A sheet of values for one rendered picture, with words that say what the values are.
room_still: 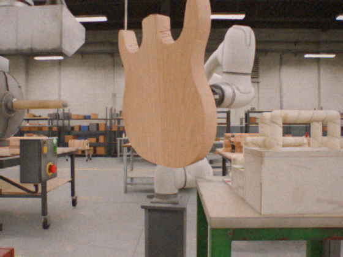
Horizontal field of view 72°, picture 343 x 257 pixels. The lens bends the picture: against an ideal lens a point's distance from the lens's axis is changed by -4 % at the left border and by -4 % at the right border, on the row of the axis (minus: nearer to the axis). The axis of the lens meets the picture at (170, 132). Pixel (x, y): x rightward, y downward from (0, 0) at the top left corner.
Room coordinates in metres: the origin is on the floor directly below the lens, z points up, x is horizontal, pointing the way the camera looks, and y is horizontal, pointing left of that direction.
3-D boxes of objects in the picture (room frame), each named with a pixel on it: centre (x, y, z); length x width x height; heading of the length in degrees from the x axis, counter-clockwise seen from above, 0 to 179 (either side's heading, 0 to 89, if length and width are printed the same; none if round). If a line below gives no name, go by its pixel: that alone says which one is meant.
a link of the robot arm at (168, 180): (1.59, 0.01, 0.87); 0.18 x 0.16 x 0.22; 108
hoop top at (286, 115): (0.66, -0.37, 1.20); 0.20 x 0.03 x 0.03; 91
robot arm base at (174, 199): (1.59, 0.04, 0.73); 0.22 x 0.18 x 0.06; 80
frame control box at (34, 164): (1.11, 0.69, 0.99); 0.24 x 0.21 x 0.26; 88
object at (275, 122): (0.66, -0.29, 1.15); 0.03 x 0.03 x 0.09
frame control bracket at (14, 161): (1.05, 0.69, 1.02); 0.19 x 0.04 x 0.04; 178
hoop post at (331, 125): (0.66, -0.46, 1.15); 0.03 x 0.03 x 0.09
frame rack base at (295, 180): (0.71, -0.37, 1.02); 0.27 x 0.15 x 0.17; 92
